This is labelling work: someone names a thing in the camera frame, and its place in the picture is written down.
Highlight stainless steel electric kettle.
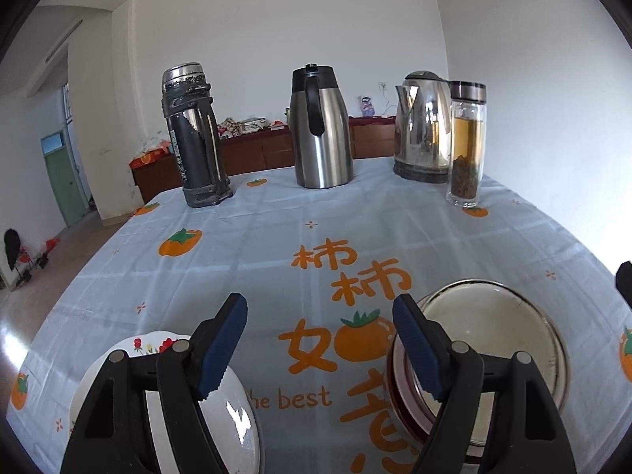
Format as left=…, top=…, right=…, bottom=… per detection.
left=393, top=71, right=452, bottom=183

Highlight steel carafe with black lid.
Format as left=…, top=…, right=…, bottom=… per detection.
left=289, top=64, right=355, bottom=189

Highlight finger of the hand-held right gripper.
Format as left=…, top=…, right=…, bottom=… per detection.
left=617, top=261, right=632, bottom=302

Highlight white plate with red flowers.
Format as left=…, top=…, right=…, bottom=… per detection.
left=68, top=330, right=261, bottom=474

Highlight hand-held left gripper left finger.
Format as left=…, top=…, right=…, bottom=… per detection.
left=59, top=293, right=248, bottom=474

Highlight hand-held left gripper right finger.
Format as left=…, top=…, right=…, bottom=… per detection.
left=392, top=293, right=578, bottom=474

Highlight white enamel bowl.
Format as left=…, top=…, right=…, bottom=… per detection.
left=419, top=279, right=568, bottom=459

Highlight red plastic bowl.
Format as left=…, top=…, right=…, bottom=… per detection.
left=387, top=340, right=475, bottom=462

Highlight light blue printed tablecloth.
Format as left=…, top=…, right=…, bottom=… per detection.
left=5, top=155, right=632, bottom=474

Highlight green door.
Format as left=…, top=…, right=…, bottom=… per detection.
left=41, top=131, right=86, bottom=228

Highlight brown wooden sideboard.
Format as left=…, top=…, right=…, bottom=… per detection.
left=130, top=116, right=398, bottom=203

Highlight enamel bowls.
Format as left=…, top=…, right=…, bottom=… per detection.
left=385, top=279, right=572, bottom=466

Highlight glass tea bottle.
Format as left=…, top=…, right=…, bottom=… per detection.
left=446, top=80, right=487, bottom=209

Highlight black vacuum flask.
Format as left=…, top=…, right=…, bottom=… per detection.
left=162, top=62, right=234, bottom=209

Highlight black folding stroller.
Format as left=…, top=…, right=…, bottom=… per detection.
left=4, top=228, right=50, bottom=288

